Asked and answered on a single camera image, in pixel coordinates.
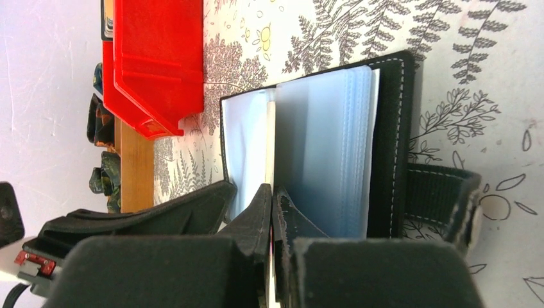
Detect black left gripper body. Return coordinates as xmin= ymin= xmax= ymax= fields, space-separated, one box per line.
xmin=1 ymin=182 xmax=56 ymax=307

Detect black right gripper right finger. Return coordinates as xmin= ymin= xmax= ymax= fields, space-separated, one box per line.
xmin=272 ymin=187 xmax=484 ymax=307

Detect black leather card holder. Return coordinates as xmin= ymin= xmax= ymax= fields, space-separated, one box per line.
xmin=219 ymin=51 xmax=482 ymax=253

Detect wooden compartment tray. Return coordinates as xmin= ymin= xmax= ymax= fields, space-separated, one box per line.
xmin=115 ymin=119 xmax=154 ymax=213

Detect dark green rolled cloth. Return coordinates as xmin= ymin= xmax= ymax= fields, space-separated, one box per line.
xmin=92 ymin=62 xmax=103 ymax=95

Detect stack of credit cards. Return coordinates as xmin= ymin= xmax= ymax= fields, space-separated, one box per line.
xmin=100 ymin=0 xmax=114 ymax=41

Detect red plastic bin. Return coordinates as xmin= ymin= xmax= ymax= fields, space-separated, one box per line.
xmin=103 ymin=0 xmax=204 ymax=140

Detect floral patterned table mat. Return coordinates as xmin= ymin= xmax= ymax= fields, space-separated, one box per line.
xmin=154 ymin=1 xmax=543 ymax=307

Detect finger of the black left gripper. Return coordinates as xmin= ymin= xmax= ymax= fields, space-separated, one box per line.
xmin=38 ymin=181 xmax=236 ymax=255

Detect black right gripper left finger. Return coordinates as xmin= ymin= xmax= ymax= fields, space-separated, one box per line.
xmin=44 ymin=184 xmax=272 ymax=307

